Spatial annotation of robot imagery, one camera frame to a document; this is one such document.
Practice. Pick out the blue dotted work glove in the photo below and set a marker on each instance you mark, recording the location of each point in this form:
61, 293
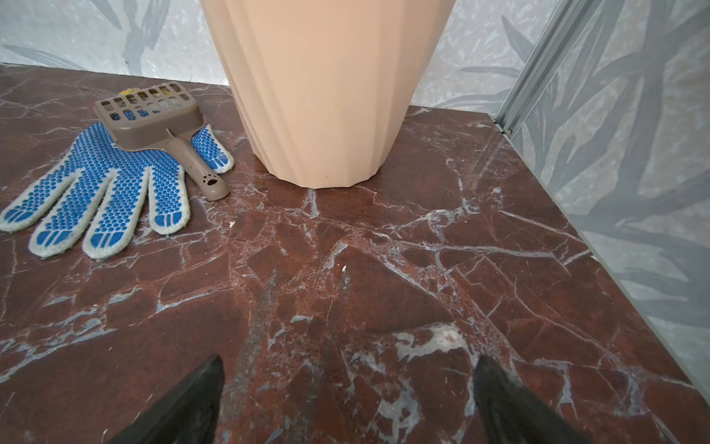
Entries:
95, 195

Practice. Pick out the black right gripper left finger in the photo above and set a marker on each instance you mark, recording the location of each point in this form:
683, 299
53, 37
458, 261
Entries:
188, 413

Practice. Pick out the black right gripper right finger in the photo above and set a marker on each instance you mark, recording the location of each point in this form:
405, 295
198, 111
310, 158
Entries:
513, 414

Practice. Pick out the brown plastic slotted scoop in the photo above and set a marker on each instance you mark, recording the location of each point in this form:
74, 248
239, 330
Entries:
163, 117

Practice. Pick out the peach ribbed flower pot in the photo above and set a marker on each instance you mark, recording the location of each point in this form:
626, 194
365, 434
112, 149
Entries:
323, 87

